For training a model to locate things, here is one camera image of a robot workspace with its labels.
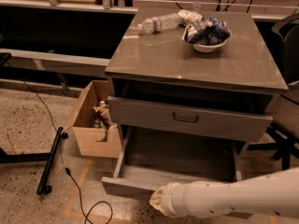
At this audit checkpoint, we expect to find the grey drawer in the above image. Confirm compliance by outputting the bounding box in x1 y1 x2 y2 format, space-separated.
102 127 242 202
107 96 273 142

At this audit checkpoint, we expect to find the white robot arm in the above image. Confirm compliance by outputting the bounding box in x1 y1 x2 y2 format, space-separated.
149 168 299 218

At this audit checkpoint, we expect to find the grey top drawer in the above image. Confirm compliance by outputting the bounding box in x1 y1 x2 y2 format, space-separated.
107 96 273 142

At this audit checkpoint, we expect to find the grey drawer cabinet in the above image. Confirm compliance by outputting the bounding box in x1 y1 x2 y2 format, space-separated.
104 7 289 185

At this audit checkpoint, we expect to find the cardboard box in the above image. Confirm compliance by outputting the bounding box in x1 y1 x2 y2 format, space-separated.
65 80 121 158

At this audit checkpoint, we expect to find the crumpled brown snack bag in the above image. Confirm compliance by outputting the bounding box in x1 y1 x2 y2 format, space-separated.
93 105 117 142

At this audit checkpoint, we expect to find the metal can in box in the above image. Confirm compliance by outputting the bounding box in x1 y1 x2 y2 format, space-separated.
98 100 107 106

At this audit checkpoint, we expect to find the black metal bar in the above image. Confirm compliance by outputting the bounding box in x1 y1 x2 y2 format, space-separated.
36 127 65 195

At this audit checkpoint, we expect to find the black table leg base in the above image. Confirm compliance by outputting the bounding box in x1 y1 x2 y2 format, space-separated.
0 148 50 163

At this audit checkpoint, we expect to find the white bowl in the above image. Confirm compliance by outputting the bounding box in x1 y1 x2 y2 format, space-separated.
193 41 226 53

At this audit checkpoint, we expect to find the clear plastic water bottle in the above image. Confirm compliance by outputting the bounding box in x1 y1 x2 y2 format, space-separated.
137 13 180 34

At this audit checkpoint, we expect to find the blue chip bag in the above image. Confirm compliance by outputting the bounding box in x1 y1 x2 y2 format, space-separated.
182 17 231 46

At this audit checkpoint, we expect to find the crumpled white green packet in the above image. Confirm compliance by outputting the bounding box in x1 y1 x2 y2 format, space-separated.
178 9 203 26

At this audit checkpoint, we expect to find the grey metal rail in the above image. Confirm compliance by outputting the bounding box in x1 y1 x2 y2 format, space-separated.
0 49 109 77

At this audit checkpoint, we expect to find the black floor cable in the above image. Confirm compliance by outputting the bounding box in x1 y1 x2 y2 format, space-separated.
6 63 114 224

